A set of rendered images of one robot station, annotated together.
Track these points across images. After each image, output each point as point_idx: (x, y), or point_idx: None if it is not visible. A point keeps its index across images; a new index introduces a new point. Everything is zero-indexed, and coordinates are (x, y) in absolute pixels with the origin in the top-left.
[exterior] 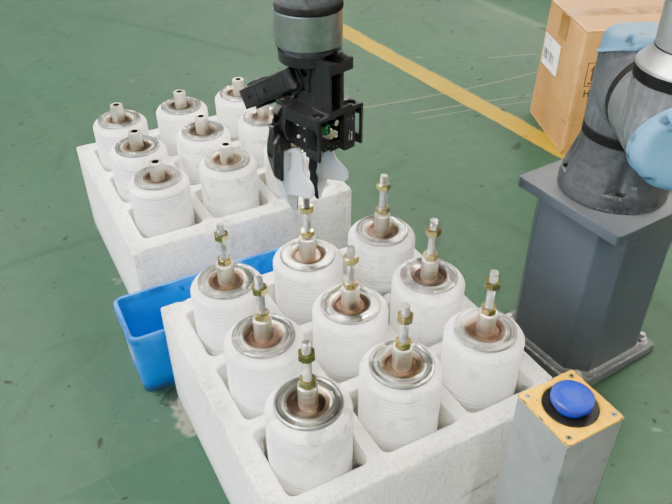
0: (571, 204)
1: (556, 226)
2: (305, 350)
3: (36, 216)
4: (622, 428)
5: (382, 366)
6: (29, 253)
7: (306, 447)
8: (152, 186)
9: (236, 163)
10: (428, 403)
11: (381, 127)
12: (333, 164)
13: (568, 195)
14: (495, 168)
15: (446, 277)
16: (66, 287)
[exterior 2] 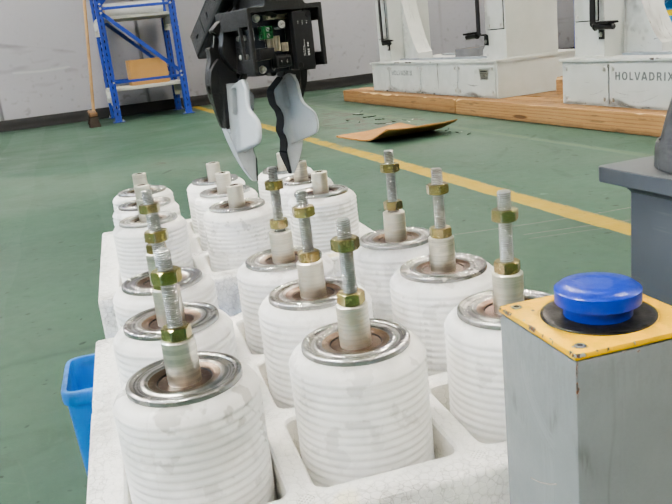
0: (671, 177)
1: (658, 225)
2: (159, 261)
3: (64, 326)
4: None
5: (323, 343)
6: (37, 355)
7: (155, 435)
8: (136, 224)
9: (245, 206)
10: (389, 396)
11: (483, 246)
12: (301, 112)
13: (667, 171)
14: (626, 273)
15: (468, 267)
16: (57, 383)
